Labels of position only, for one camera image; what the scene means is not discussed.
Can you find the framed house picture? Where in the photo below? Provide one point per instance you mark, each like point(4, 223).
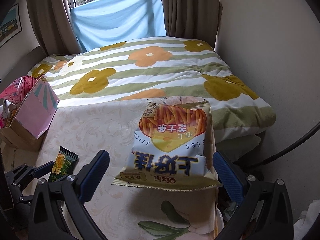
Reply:
point(10, 27)

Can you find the white cloth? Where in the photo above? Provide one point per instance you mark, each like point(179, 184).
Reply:
point(307, 220)

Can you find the beige curtain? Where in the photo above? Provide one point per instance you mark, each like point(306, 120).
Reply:
point(55, 17)
point(190, 10)

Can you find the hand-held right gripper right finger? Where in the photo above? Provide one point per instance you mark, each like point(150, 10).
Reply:
point(228, 177)

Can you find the light blue cloth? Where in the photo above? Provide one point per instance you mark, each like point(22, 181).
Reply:
point(117, 22)

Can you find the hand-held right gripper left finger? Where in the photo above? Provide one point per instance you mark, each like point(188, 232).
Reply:
point(96, 177)

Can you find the striped floral blanket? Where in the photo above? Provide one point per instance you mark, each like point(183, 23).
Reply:
point(175, 75)

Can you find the white fries snack packet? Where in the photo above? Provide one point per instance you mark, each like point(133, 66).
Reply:
point(170, 140)

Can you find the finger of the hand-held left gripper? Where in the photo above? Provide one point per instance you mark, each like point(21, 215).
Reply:
point(15, 200)
point(43, 168)

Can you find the cream floral bed sheet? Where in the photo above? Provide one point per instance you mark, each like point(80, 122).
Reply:
point(100, 130)

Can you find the green snack packet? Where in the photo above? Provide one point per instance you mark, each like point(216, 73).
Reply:
point(62, 160)

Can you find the beige headboard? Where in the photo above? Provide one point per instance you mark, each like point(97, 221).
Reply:
point(22, 62)

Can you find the cardboard box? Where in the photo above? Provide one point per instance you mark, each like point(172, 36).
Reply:
point(27, 120)

